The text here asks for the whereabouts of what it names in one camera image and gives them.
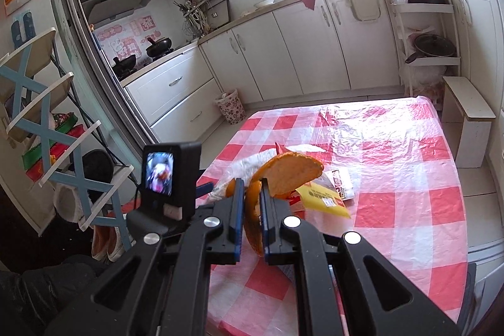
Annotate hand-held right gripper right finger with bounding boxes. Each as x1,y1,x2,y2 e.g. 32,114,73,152
260,179,463,336

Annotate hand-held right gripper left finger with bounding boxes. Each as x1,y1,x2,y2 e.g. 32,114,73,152
45,179,245,336

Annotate yellow packet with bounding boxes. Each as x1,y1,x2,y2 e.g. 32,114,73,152
295,180,351,220

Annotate black round bag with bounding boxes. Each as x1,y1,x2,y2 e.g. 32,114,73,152
73,149,116,199

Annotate white printed wrapper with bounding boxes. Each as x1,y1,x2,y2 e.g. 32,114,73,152
323,168,355,201

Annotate floral waste bin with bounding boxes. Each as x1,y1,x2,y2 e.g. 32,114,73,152
215,89,245,124

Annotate white drawer cabinet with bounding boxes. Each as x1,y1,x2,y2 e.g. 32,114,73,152
121,45,222,142

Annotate beige shoes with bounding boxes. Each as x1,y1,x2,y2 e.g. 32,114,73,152
91,226,127,263

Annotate black pot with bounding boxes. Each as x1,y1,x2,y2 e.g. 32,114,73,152
111,54,138,75

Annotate red and green boxes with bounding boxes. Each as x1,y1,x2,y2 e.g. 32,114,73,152
21,111,86,180

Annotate red checked plastic tablecloth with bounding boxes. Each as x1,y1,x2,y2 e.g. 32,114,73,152
197,96,469,336

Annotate black wok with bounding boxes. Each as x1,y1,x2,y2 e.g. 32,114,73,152
146,37,174,58

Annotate utensil holder with utensils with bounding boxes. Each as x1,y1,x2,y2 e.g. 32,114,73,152
174,0,210,40

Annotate white base cabinets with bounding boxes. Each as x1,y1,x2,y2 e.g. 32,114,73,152
198,0,406,105

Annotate blue and white folding rack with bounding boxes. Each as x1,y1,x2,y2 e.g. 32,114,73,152
0,28,135,239

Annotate white wooden stool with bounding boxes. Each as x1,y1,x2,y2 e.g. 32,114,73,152
441,76,497,168

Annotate black pan with glass lid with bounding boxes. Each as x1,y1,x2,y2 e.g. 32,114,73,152
405,34,457,64

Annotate white corner shelf rack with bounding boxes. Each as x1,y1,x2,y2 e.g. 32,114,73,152
390,1,462,101

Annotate white tall side cabinets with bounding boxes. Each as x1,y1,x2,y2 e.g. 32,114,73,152
433,0,504,163

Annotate red paper wall decorations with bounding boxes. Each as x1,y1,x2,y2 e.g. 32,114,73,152
94,15,159,62

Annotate grey sliding door frame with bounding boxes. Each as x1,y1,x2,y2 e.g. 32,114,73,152
46,0,159,150

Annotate blue wall sticker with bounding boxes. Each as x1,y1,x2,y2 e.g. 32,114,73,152
11,11,34,53

